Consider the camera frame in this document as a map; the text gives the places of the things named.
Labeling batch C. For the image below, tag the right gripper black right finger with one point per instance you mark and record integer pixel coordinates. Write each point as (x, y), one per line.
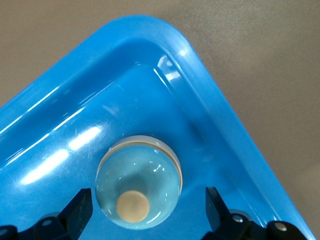
(217, 215)

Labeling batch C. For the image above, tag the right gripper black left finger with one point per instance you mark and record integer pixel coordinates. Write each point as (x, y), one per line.
(77, 212)

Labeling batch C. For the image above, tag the blue dome call bell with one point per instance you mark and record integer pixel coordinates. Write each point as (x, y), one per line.
(140, 175)

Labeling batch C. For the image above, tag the blue plastic tray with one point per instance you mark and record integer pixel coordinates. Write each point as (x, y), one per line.
(75, 112)

